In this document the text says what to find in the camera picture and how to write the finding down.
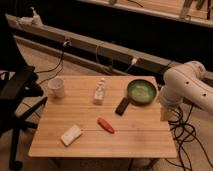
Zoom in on white spray bottle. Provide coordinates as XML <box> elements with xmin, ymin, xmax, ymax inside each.
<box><xmin>31</xmin><ymin>7</ymin><xmax>43</xmax><ymax>26</ymax></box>

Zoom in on green frying pan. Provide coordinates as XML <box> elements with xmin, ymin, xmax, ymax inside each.
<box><xmin>115</xmin><ymin>79</ymin><xmax>157</xmax><ymax>116</ymax></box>

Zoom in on white mug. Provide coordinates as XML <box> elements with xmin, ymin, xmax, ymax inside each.
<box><xmin>48</xmin><ymin>77</ymin><xmax>65</xmax><ymax>98</ymax></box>

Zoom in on black floor cables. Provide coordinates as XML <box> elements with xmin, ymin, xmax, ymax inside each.
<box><xmin>165</xmin><ymin>103</ymin><xmax>213</xmax><ymax>171</ymax></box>

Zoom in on wooden table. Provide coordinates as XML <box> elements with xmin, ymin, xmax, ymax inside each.
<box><xmin>29</xmin><ymin>76</ymin><xmax>177</xmax><ymax>158</ymax></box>

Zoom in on white plastic bottle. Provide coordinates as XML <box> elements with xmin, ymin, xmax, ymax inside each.
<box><xmin>93</xmin><ymin>78</ymin><xmax>105</xmax><ymax>105</ymax></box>

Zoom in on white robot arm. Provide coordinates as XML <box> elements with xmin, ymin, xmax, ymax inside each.
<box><xmin>158</xmin><ymin>61</ymin><xmax>213</xmax><ymax>121</ymax></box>

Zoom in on white sponge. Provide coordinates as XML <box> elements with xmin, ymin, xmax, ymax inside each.
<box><xmin>60</xmin><ymin>125</ymin><xmax>82</xmax><ymax>146</ymax></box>

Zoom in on black office chair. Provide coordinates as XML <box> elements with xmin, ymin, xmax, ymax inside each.
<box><xmin>0</xmin><ymin>11</ymin><xmax>47</xmax><ymax>171</ymax></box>

